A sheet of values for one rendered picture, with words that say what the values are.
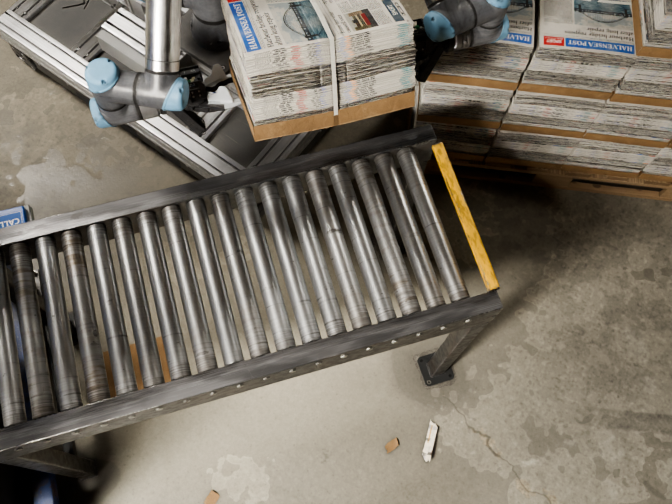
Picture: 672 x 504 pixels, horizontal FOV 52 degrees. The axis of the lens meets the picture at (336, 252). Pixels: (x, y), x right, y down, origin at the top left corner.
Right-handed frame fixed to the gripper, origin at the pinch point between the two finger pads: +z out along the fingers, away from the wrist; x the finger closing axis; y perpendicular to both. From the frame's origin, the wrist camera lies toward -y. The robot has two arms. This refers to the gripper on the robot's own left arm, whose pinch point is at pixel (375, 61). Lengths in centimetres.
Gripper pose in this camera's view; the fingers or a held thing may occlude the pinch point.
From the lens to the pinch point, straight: 184.9
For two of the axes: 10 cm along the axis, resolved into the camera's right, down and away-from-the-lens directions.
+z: -9.6, 2.6, -1.4
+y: -0.7, -6.6, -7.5
